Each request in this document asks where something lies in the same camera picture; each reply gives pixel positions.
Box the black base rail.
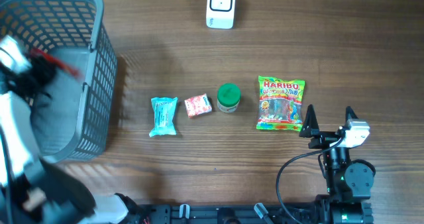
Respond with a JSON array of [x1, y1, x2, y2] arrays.
[[132, 202, 374, 224]]

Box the white barcode scanner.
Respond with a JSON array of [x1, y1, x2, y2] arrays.
[[205, 0, 236, 29]]

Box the Haribo gummy bag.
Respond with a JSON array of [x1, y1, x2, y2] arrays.
[[256, 76, 305, 131]]

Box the red snack stick packet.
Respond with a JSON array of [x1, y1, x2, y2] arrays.
[[30, 48, 81, 80]]

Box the grey plastic shopping basket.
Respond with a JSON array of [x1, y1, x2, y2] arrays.
[[1, 0, 117, 163]]

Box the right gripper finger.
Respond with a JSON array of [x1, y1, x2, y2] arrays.
[[345, 106, 358, 123], [299, 104, 320, 138]]

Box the teal tissue packet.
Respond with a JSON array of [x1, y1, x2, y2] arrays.
[[149, 97, 178, 137]]

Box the small red white candy pack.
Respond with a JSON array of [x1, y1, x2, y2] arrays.
[[184, 93, 212, 118]]

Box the green lid jar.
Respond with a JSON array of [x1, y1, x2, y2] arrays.
[[217, 84, 241, 113]]

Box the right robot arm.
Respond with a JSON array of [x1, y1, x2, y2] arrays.
[[299, 105, 376, 224]]

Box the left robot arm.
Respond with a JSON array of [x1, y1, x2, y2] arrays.
[[1, 50, 145, 223]]

